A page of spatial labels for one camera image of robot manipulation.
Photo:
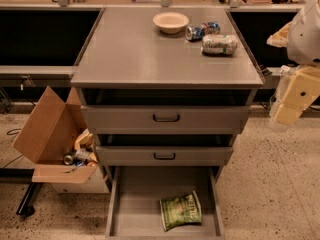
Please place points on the white bowl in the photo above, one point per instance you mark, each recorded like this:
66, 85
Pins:
170, 22

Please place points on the green jalapeno chip bag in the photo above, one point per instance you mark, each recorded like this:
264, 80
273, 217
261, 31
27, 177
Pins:
179, 211

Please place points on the open cardboard box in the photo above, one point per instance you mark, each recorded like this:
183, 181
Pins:
49, 133

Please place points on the blue soda can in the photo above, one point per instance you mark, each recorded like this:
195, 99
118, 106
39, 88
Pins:
197, 32

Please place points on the black middle drawer handle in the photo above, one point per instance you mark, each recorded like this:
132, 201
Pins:
164, 157

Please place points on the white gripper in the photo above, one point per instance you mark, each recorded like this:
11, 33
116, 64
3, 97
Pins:
305, 37

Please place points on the grey open bottom drawer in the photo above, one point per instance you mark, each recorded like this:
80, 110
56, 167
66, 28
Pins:
135, 213

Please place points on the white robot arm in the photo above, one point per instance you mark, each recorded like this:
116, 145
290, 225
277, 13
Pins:
301, 37

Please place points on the black table leg base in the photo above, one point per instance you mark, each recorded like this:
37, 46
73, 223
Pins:
22, 176

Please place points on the black top drawer handle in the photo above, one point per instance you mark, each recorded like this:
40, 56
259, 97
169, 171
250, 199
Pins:
173, 119

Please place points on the grey drawer cabinet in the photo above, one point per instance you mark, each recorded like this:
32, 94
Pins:
129, 61

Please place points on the grey top drawer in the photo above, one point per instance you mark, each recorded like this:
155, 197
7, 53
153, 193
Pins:
137, 119

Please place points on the black drawer handle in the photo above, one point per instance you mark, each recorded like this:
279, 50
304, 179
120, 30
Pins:
173, 119
164, 157

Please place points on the crushed white green can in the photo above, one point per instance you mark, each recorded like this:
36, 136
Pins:
219, 44

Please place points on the silver can in box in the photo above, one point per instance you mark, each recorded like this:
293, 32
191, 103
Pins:
69, 159

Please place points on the grey middle drawer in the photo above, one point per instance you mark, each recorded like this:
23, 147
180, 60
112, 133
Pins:
143, 156

